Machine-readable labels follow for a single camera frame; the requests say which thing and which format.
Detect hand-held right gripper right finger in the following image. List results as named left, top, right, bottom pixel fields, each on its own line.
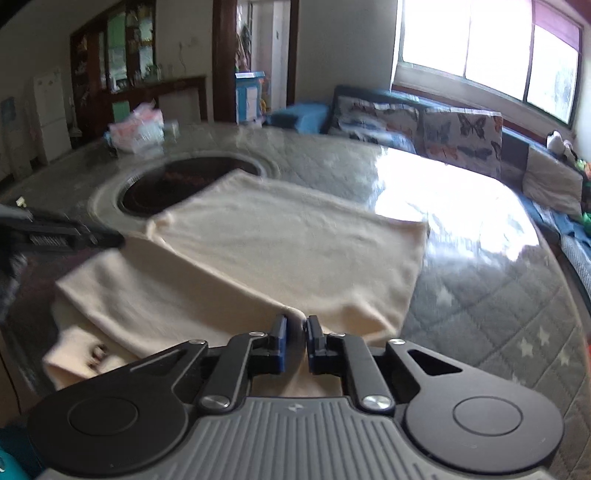
left=304, top=315, right=463, bottom=415

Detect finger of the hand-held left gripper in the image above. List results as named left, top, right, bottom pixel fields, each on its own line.
left=21, top=208, right=126, bottom=253

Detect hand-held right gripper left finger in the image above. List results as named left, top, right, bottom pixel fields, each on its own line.
left=130, top=314, right=290, bottom=415

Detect cream cloth garment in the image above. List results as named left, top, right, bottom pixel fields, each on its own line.
left=42, top=168, right=430, bottom=393

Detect dark round table insert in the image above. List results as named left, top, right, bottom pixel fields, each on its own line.
left=117, top=156, right=264, bottom=217

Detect white refrigerator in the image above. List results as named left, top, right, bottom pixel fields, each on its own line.
left=32, top=69, right=73, bottom=163

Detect pink plastic bag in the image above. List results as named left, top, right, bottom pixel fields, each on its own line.
left=107, top=102, right=165, bottom=153

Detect dark wooden display cabinet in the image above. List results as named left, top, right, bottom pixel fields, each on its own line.
left=69, top=0, right=208, bottom=136

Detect teal object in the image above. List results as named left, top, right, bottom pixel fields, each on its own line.
left=0, top=427, right=31, bottom=480

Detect blue and white box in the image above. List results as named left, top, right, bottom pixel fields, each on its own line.
left=235, top=71, right=267, bottom=124

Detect blue cushion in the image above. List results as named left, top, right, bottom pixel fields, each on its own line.
left=265, top=102, right=331, bottom=136

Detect butterfly print cushion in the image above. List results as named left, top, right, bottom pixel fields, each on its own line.
left=330, top=95, right=422, bottom=154
left=416, top=107, right=504, bottom=179

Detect blue sofa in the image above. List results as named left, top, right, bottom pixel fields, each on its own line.
left=328, top=85, right=591, bottom=289

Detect grey plain cushion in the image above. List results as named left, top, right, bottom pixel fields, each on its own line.
left=522, top=145, right=584, bottom=216

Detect plush toy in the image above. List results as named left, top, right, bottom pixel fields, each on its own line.
left=547, top=130, right=591, bottom=185

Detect window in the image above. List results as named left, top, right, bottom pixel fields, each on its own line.
left=392, top=0, right=583, bottom=126

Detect dark wooden door frame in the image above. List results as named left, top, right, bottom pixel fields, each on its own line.
left=212, top=0, right=301, bottom=124

